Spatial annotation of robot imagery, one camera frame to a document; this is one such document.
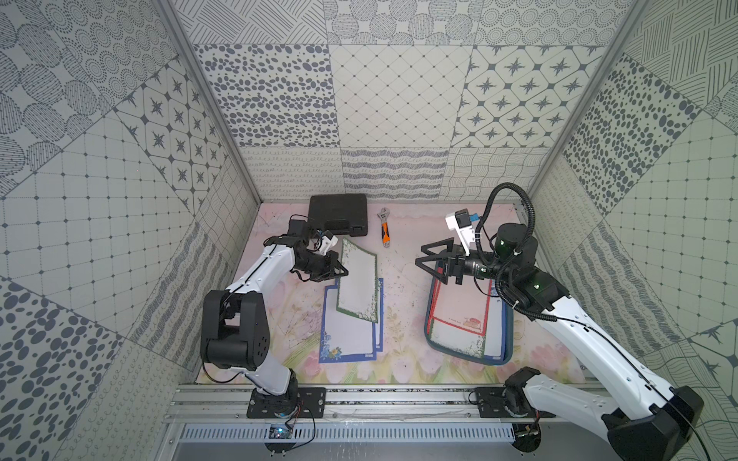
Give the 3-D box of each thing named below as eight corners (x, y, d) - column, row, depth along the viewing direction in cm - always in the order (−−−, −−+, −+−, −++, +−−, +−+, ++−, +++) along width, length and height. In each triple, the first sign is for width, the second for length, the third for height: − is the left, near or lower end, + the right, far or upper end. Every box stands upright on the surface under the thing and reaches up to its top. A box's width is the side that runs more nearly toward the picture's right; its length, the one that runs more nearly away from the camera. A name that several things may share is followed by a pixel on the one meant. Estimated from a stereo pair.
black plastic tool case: (305, 237, 111) (302, 228, 107) (312, 203, 123) (310, 194, 119) (367, 237, 111) (366, 228, 107) (368, 203, 123) (368, 194, 119)
